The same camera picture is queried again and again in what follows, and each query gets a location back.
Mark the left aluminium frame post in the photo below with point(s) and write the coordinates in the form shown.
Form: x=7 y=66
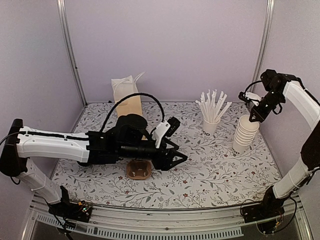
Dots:
x=61 y=6

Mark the brown paper bag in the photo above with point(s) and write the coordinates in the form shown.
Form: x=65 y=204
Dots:
x=123 y=87

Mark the cup holding straws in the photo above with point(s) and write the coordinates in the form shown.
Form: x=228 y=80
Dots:
x=209 y=128

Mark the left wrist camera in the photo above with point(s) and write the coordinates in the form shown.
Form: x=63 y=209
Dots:
x=165 y=129

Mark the front aluminium rail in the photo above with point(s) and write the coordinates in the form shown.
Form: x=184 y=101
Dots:
x=123 y=223

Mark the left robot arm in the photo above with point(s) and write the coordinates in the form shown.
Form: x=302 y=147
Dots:
x=24 y=143

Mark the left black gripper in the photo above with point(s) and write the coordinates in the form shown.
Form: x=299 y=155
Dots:
x=160 y=164

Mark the aluminium frame post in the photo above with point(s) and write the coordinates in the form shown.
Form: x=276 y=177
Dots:
x=61 y=6
x=270 y=4

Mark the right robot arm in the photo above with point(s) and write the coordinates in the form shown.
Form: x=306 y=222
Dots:
x=282 y=87

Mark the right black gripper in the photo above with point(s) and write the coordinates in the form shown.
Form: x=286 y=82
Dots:
x=261 y=116

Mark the right aluminium frame post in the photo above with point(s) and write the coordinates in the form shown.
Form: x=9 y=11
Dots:
x=270 y=4

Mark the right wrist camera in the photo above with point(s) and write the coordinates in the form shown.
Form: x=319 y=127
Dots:
x=249 y=97

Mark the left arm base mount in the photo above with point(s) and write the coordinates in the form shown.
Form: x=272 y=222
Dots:
x=80 y=211

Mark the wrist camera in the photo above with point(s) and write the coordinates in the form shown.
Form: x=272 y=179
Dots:
x=165 y=129
x=249 y=97

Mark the bundle of wrapped straws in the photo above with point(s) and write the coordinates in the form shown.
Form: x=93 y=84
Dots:
x=213 y=105

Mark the stack of white paper cups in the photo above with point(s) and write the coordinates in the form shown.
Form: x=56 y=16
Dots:
x=244 y=135

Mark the floral table mat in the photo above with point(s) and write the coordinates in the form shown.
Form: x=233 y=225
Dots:
x=212 y=176

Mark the brown cardboard cup carrier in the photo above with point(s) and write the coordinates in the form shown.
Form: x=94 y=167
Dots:
x=139 y=169

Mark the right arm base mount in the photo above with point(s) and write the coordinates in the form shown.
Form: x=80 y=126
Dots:
x=270 y=217

